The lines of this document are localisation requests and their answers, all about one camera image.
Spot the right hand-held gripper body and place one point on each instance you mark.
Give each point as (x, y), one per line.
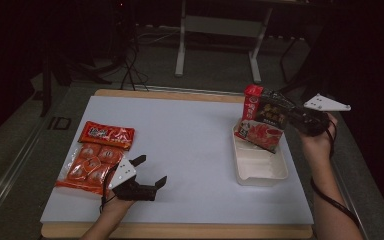
(326, 105)

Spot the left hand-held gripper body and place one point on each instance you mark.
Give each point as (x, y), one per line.
(123, 173)

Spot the red and black food packet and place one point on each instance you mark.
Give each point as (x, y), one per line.
(263, 133)

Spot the orange multi-sachet packet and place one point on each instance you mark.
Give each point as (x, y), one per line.
(93, 156)

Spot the white plastic container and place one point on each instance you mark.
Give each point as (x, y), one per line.
(260, 166)

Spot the person's left hand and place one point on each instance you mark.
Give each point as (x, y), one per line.
(115, 206)

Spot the person's right hand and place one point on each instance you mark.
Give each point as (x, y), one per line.
(318, 146)

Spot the black stand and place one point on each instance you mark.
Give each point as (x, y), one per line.
(321, 90)
(45, 93)

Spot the white board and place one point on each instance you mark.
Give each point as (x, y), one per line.
(186, 133)

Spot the white metal stand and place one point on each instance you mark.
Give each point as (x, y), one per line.
(220, 26)

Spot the black rectangular floor bracket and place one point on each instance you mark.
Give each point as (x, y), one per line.
(51, 123)

